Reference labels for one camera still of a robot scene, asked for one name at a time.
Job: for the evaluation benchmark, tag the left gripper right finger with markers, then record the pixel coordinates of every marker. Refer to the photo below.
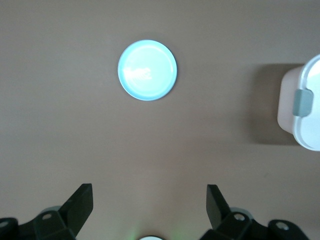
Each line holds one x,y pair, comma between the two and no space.
225,222

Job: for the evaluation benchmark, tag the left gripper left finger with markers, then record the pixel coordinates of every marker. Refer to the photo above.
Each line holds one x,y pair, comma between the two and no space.
62,220

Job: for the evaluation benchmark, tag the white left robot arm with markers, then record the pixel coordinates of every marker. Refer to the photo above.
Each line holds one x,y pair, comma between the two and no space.
151,238

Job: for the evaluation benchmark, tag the brown table mat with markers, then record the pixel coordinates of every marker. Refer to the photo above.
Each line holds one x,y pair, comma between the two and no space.
75,125

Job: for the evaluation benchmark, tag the white lidded storage box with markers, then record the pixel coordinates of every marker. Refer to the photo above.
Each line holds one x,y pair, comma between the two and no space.
310,120

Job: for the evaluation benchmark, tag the grey box latch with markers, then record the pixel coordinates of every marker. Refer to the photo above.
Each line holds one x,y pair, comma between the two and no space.
303,102

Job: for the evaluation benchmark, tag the light blue round plate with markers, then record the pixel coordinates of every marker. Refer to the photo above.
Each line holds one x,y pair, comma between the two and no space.
147,70

